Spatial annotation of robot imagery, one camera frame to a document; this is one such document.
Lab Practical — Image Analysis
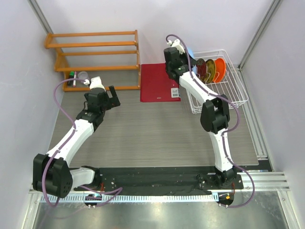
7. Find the yellow patterned plate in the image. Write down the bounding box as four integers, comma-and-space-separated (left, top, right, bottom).
204, 59, 216, 83

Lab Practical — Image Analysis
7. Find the light blue plate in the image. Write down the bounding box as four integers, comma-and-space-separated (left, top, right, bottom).
187, 47, 197, 74

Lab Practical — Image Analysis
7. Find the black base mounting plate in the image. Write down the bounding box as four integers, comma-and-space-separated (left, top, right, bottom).
88, 167, 244, 196

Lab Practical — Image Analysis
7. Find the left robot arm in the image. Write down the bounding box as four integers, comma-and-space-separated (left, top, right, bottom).
32, 86, 121, 198

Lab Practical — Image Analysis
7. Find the white slotted cable duct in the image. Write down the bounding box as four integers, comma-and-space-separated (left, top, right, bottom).
39, 193, 219, 204

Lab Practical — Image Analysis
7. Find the dark red floral plate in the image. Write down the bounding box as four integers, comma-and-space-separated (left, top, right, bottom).
196, 58, 206, 83

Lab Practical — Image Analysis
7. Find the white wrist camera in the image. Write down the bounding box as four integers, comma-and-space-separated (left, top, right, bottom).
167, 39, 185, 54
82, 76, 106, 90

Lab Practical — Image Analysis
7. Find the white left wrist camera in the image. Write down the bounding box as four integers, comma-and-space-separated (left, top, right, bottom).
82, 76, 106, 90

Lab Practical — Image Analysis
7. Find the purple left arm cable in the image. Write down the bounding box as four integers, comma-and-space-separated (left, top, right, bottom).
41, 78, 123, 208

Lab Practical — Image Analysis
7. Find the orange plate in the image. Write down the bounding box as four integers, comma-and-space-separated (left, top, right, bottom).
213, 58, 226, 83

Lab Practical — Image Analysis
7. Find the red plastic folder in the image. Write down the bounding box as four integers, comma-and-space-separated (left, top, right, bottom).
140, 63, 181, 102

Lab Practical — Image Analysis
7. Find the pink marker pen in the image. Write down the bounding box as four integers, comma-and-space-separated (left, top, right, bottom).
72, 71, 77, 87

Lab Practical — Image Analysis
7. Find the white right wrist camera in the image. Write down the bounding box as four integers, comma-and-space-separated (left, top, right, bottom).
167, 39, 185, 54

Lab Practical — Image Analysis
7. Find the white wire dish rack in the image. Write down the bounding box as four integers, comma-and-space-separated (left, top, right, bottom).
180, 49, 249, 114

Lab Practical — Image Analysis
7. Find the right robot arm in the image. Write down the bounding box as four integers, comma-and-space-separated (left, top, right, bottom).
163, 47, 237, 188

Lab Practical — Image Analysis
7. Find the clear plastic cup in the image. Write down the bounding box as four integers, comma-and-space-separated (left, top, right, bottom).
77, 71, 91, 85

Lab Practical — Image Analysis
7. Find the orange wooden shelf rack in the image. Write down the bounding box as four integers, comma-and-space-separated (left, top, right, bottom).
44, 30, 141, 79

